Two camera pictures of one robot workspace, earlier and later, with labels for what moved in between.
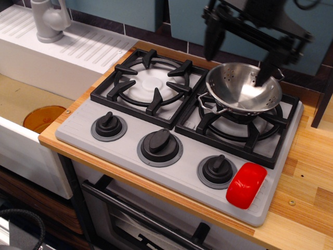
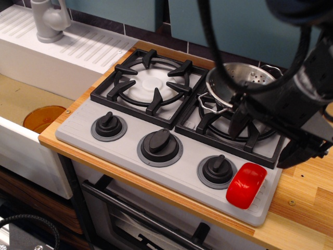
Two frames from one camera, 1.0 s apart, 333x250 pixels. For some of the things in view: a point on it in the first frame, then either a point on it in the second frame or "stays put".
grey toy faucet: x=49 y=23 stays put
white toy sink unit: x=34 y=74 stays put
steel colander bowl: x=231 y=87 stays put
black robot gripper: x=262 y=19 -> x=304 y=101
